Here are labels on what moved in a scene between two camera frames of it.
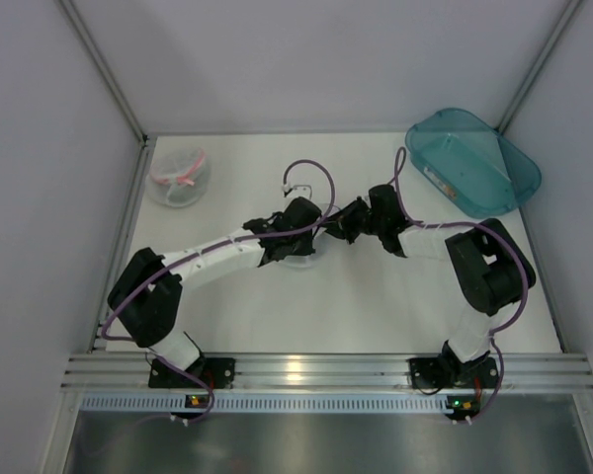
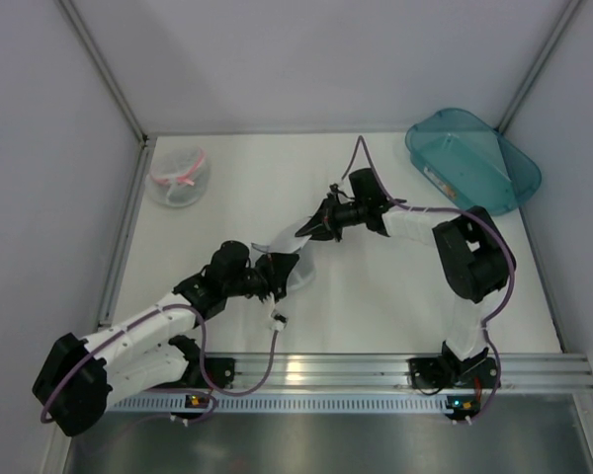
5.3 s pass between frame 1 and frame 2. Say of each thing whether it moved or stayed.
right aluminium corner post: stayed
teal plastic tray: stayed
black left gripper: moved
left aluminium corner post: stayed
